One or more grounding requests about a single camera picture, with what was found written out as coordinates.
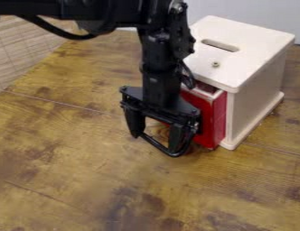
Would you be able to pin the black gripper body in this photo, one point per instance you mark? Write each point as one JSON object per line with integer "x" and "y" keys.
{"x": 158, "y": 99}

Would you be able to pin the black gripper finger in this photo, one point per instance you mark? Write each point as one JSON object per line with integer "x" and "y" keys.
{"x": 179, "y": 137}
{"x": 135, "y": 122}

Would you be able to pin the black metal drawer handle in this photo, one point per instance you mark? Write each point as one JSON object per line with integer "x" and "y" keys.
{"x": 161, "y": 147}

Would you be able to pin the red drawer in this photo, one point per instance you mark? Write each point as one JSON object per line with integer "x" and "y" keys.
{"x": 210, "y": 100}

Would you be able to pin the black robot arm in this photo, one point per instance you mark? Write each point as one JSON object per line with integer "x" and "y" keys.
{"x": 83, "y": 19}

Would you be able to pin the white wooden box cabinet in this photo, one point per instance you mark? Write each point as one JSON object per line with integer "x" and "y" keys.
{"x": 240, "y": 58}

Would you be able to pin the woven mat at left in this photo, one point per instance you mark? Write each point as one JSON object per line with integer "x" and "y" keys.
{"x": 24, "y": 45}

